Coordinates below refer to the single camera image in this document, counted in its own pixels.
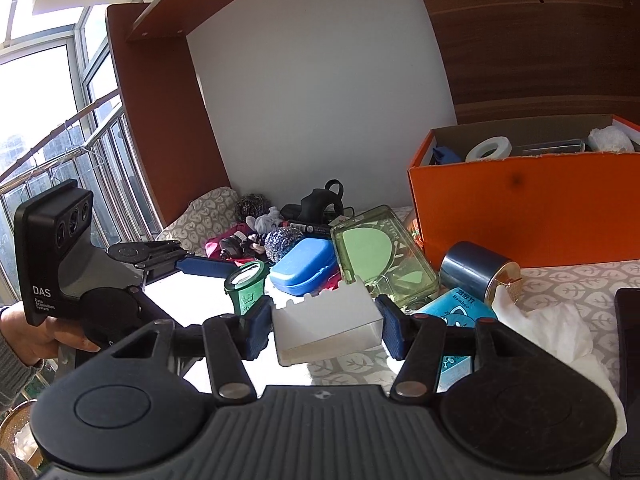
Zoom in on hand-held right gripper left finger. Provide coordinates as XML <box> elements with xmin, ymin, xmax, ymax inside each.
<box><xmin>107</xmin><ymin>296</ymin><xmax>274</xmax><ymax>406</ymax></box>

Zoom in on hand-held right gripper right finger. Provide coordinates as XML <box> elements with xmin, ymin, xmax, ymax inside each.
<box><xmin>375</xmin><ymin>295</ymin><xmax>531</xmax><ymax>405</ymax></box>

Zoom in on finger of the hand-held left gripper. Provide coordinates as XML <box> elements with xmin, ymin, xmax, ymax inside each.
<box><xmin>107</xmin><ymin>239</ymin><xmax>233</xmax><ymax>286</ymax></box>

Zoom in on green translucent cup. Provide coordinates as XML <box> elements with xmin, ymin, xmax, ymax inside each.
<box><xmin>223</xmin><ymin>261</ymin><xmax>267</xmax><ymax>317</ymax></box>

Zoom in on white plastic holder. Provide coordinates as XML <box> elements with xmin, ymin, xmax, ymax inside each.
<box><xmin>270</xmin><ymin>275</ymin><xmax>385</xmax><ymax>367</ymax></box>

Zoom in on orange cardboard box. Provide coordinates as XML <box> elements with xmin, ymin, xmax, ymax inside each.
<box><xmin>407</xmin><ymin>114</ymin><xmax>640</xmax><ymax>268</ymax></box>

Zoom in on white tape roll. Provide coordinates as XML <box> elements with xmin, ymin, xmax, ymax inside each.
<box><xmin>465</xmin><ymin>136</ymin><xmax>513</xmax><ymax>162</ymax></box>

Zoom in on person's left forearm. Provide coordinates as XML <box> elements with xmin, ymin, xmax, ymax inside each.
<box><xmin>0</xmin><ymin>332</ymin><xmax>48</xmax><ymax>416</ymax></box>

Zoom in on person's left hand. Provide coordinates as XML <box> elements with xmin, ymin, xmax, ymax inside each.
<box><xmin>0</xmin><ymin>305</ymin><xmax>101</xmax><ymax>366</ymax></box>

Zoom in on pink cloth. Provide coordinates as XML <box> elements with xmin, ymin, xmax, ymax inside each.
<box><xmin>204</xmin><ymin>225</ymin><xmax>251</xmax><ymax>261</ymax></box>

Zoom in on brown and pink scrunchie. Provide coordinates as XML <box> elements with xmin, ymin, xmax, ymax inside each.
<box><xmin>242</xmin><ymin>232</ymin><xmax>268</xmax><ymax>256</ymax></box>

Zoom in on light blue tissue packet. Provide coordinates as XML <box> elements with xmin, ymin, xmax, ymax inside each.
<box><xmin>412</xmin><ymin>287</ymin><xmax>498</xmax><ymax>393</ymax></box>

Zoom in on transparent green case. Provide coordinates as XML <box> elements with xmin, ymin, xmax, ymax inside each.
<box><xmin>330</xmin><ymin>204</ymin><xmax>441</xmax><ymax>311</ymax></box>

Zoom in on blue plastic case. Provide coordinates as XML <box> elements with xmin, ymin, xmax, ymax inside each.
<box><xmin>269</xmin><ymin>237</ymin><xmax>340</xmax><ymax>297</ymax></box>

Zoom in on light blue sock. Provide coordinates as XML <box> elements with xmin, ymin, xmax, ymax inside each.
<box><xmin>246</xmin><ymin>206</ymin><xmax>283</xmax><ymax>233</ymax></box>

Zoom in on bronze steel wool scourer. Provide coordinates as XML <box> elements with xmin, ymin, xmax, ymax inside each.
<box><xmin>235</xmin><ymin>192</ymin><xmax>268</xmax><ymax>218</ymax></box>

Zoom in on silver steel wool scourer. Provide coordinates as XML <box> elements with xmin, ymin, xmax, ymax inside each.
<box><xmin>263</xmin><ymin>226</ymin><xmax>301</xmax><ymax>263</ymax></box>

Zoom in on dark blue cylinder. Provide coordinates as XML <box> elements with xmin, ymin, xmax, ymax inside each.
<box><xmin>440</xmin><ymin>241</ymin><xmax>516</xmax><ymax>305</ymax></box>

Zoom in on metal window railing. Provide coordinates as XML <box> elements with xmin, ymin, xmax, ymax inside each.
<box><xmin>0</xmin><ymin>92</ymin><xmax>161</xmax><ymax>306</ymax></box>

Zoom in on black marker pen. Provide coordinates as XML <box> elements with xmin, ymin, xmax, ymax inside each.
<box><xmin>287</xmin><ymin>219</ymin><xmax>333</xmax><ymax>236</ymax></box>

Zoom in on white tissue paper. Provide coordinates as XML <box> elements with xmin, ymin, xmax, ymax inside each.
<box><xmin>467</xmin><ymin>290</ymin><xmax>628</xmax><ymax>461</ymax></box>

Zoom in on brown wooden desk side panel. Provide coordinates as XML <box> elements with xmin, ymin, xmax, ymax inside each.
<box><xmin>106</xmin><ymin>0</ymin><xmax>301</xmax><ymax>233</ymax></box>

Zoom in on window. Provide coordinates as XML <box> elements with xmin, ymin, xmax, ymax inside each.
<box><xmin>0</xmin><ymin>5</ymin><xmax>166</xmax><ymax>311</ymax></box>

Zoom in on glass bowl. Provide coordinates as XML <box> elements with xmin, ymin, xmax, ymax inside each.
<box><xmin>0</xmin><ymin>400</ymin><xmax>43</xmax><ymax>463</ymax></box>

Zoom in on clear plastic container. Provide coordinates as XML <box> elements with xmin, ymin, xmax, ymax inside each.
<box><xmin>515</xmin><ymin>137</ymin><xmax>587</xmax><ymax>157</ymax></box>

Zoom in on black phone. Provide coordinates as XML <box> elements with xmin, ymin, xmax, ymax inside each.
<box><xmin>609</xmin><ymin>287</ymin><xmax>640</xmax><ymax>478</ymax></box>

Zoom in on crumpled white plastic bag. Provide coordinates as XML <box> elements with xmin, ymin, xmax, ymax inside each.
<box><xmin>586</xmin><ymin>126</ymin><xmax>636</xmax><ymax>153</ymax></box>

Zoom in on wood-grain desk panel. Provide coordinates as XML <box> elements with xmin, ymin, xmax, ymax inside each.
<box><xmin>412</xmin><ymin>0</ymin><xmax>640</xmax><ymax>126</ymax></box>

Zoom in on black strap bag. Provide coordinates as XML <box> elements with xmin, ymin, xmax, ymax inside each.
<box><xmin>281</xmin><ymin>179</ymin><xmax>351</xmax><ymax>223</ymax></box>

